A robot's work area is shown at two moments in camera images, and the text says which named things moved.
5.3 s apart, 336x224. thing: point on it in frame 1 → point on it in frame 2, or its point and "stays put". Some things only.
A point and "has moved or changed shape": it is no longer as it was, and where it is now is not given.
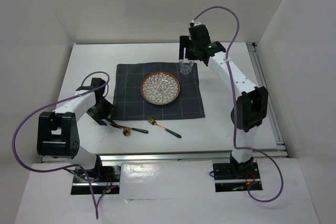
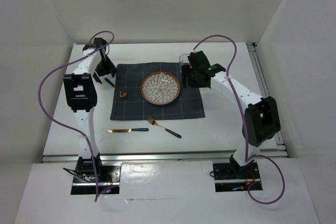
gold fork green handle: x=153 y=123 stays put
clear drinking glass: x=186 y=65 stays put
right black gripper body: x=192 y=54 → x=194 y=82
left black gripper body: x=101 y=110 → x=104 y=66
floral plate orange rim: x=160 y=88 stays put
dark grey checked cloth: x=129 y=103 stays put
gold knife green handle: x=135 y=129 has moved or changed shape
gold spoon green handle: x=126 y=132 → x=122 y=94
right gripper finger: x=184 y=42 → x=186 y=75
